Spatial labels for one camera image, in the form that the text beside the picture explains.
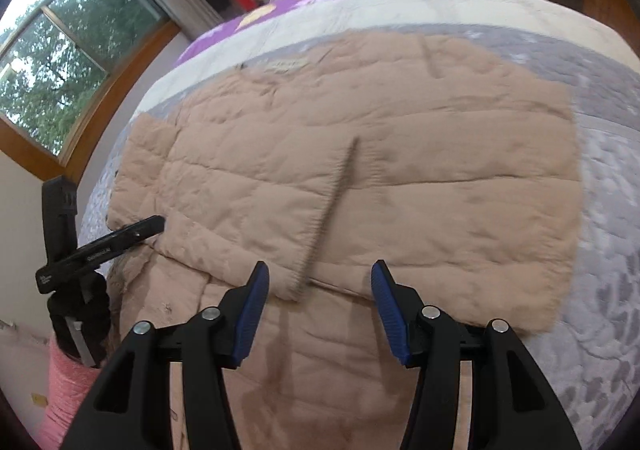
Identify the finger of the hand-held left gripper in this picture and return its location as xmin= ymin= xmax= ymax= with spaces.
xmin=106 ymin=215 xmax=167 ymax=251

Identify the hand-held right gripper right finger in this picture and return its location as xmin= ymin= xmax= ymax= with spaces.
xmin=371 ymin=260 xmax=583 ymax=450

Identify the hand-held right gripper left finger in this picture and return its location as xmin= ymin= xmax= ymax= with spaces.
xmin=60 ymin=260 xmax=271 ymax=450

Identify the beige quilted jacket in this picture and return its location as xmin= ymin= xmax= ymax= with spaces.
xmin=102 ymin=32 xmax=583 ymax=450

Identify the person's left forearm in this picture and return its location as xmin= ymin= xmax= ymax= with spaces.
xmin=44 ymin=335 xmax=118 ymax=450

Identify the person's left hand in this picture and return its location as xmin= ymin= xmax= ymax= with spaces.
xmin=47 ymin=275 xmax=111 ymax=368

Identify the wooden framed window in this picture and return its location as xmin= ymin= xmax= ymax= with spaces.
xmin=0 ymin=0 xmax=181 ymax=171

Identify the purple floral bedsheet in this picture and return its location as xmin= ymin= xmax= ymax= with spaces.
xmin=175 ymin=0 xmax=346 ymax=66

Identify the grey floral quilt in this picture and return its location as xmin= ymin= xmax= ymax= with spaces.
xmin=77 ymin=0 xmax=640 ymax=441

